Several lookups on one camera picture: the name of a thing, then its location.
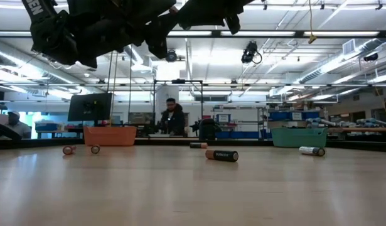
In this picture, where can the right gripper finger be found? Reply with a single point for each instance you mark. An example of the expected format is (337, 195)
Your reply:
(194, 7)
(194, 21)

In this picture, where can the black copper Duracell battery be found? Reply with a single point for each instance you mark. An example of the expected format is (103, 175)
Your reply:
(198, 145)
(222, 155)

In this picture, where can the silver Energizer battery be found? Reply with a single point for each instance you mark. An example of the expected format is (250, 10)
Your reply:
(312, 151)
(95, 149)

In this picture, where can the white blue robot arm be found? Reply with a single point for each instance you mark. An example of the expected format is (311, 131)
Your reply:
(318, 121)
(373, 121)

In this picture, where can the round black ceiling fixture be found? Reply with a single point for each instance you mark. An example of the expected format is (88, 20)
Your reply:
(173, 57)

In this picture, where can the white column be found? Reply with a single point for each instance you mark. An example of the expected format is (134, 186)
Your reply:
(159, 100)

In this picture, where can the black monitor on stand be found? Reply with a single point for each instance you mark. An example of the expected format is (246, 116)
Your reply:
(89, 106)

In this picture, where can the person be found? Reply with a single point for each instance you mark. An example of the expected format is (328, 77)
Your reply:
(174, 120)
(18, 128)

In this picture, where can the blue framed sign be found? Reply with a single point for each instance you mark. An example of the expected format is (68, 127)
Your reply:
(223, 118)

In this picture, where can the black office chair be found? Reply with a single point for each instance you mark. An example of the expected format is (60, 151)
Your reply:
(207, 130)

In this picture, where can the orange plastic bin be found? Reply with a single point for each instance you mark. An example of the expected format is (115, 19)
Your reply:
(109, 136)

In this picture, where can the metal shelf rack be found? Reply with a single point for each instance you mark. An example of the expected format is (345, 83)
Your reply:
(259, 122)

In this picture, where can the blue storage bin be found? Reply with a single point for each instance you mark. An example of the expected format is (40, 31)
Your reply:
(279, 116)
(311, 115)

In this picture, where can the row of blue crates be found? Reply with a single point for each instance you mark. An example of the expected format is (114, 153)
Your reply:
(239, 135)

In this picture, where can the blue plastic crate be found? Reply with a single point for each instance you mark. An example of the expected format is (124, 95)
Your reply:
(46, 127)

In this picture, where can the white ceiling vent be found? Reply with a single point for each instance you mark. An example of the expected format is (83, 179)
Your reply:
(349, 47)

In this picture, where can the teal plastic bin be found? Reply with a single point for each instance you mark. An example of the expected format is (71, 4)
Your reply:
(299, 138)

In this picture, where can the black ceiling speaker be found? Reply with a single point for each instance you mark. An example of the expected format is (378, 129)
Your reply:
(371, 57)

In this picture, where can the black overhead crossbeam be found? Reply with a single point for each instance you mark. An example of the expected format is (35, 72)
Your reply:
(382, 33)

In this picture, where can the wooden workbench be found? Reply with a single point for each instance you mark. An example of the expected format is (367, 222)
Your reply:
(362, 129)

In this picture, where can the black hanging camera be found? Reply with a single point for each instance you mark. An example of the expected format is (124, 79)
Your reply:
(249, 53)

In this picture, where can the black aluminium extrusion frame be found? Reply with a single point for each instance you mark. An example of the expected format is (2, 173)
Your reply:
(243, 143)

